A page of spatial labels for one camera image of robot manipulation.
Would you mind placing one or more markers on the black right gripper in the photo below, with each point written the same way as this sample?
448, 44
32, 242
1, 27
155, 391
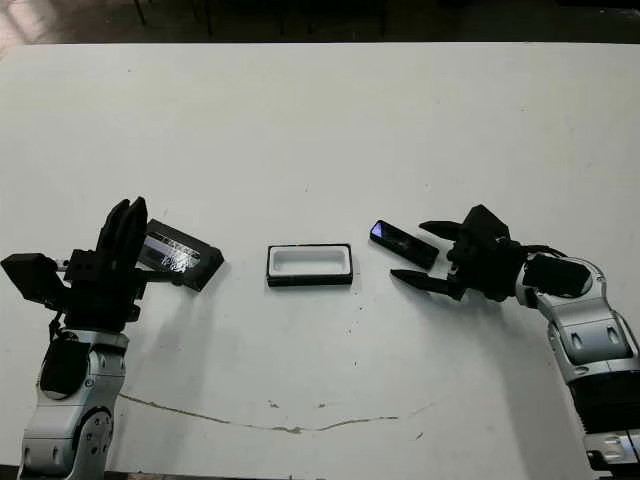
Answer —
485, 270

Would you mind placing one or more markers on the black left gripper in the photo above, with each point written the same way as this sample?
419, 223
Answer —
100, 300

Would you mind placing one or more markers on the slim black handheld camera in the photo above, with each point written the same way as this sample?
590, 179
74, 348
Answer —
405, 245

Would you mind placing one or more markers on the black box lid with window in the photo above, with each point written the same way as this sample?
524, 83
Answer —
200, 270

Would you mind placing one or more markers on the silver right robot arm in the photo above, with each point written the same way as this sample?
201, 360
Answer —
590, 325

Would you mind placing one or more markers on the black box base white insert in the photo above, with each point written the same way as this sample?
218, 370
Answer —
310, 280

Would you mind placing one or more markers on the dark metal furniture leg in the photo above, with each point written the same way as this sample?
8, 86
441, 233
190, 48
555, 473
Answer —
140, 12

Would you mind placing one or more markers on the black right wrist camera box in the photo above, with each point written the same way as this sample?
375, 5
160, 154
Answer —
487, 220

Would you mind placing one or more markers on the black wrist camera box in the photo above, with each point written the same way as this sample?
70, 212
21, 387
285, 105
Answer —
30, 277
487, 220

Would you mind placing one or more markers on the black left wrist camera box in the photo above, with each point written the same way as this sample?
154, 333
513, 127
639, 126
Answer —
30, 277

